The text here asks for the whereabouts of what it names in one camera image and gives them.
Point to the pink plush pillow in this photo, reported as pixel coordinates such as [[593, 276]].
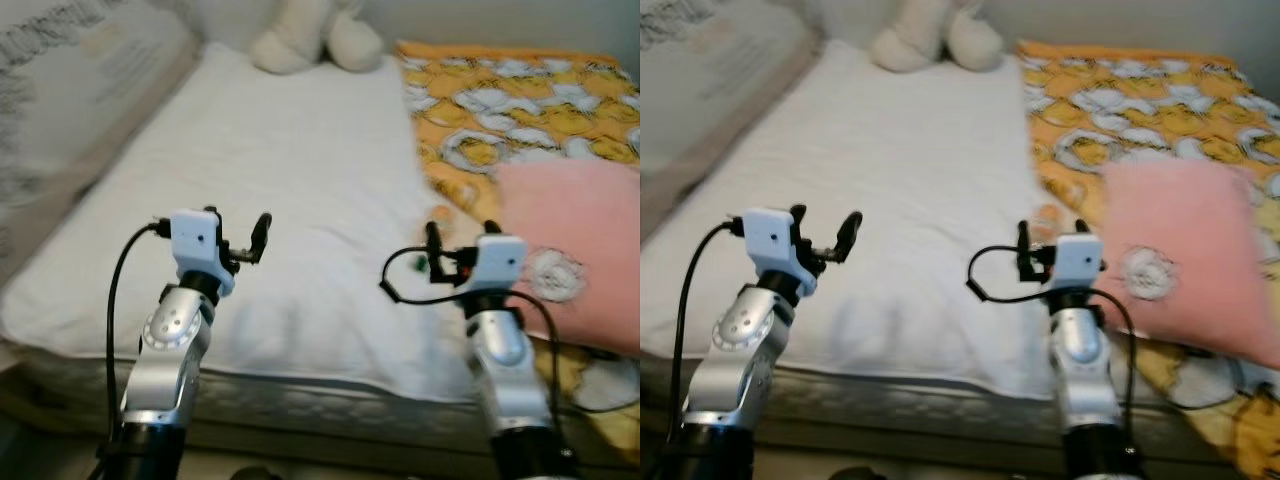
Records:
[[580, 220], [1180, 230]]

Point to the yellow cartoon egg blanket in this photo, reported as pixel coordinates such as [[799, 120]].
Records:
[[1130, 100], [520, 100]]

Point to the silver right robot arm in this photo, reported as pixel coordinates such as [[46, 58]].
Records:
[[505, 370], [1085, 370]]

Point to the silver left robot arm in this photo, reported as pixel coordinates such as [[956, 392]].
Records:
[[165, 350], [735, 355]]

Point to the white quilted mattress pad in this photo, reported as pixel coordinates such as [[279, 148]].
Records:
[[900, 160], [280, 160]]

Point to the beige upholstered headboard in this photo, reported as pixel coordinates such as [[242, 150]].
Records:
[[710, 80], [90, 90]]

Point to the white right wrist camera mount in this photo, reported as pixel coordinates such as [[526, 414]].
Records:
[[500, 260], [1078, 258]]

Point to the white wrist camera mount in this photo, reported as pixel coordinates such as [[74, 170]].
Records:
[[195, 240], [770, 240], [500, 260], [1078, 258]]

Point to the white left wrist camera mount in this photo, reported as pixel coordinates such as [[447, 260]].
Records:
[[195, 240], [770, 240]]

